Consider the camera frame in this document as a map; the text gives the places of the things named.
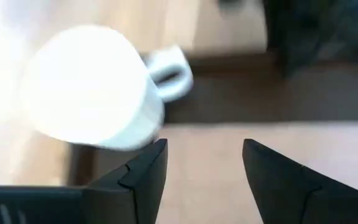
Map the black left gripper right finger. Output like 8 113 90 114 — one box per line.
242 138 358 224

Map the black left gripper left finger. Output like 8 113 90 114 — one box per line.
0 138 168 224

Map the white mug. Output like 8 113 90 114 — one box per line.
19 24 195 152

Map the pink cloth napkin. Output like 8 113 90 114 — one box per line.
155 122 358 224

